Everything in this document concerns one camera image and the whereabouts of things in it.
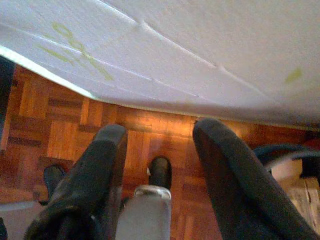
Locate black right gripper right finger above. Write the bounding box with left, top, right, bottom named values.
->
left=192, top=118, right=320, bottom=240

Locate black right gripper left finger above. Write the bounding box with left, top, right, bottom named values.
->
left=23, top=124, right=129, bottom=240

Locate black robot left foot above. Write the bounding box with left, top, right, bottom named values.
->
left=43, top=164, right=67, bottom=201

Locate black robot foot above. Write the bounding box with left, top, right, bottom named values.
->
left=148, top=156, right=173, bottom=188
left=43, top=164, right=67, bottom=201

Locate black round bin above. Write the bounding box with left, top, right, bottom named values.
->
left=252, top=143, right=320, bottom=181

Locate brown cardboard piece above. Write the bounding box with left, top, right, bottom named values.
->
left=268, top=159, right=320, bottom=228

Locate black robot right foot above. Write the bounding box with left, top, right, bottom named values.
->
left=148, top=156, right=173, bottom=188

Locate white quilted mattress green print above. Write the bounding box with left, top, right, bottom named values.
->
left=0, top=0, right=320, bottom=131

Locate black door frame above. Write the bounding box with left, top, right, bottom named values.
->
left=0, top=56, right=16, bottom=121

